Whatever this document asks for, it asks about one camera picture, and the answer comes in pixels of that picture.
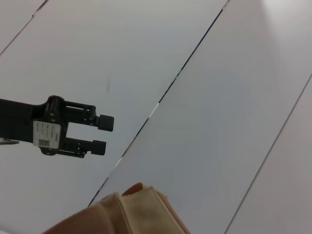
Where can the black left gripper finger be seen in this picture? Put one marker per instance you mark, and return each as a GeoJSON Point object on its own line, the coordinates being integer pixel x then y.
{"type": "Point", "coordinates": [106, 123]}
{"type": "Point", "coordinates": [98, 147]}

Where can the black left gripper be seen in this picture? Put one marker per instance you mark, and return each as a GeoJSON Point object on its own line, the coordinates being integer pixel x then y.
{"type": "Point", "coordinates": [19, 122]}

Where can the khaki canvas food bag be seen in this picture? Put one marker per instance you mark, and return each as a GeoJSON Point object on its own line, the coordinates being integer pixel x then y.
{"type": "Point", "coordinates": [134, 214]}

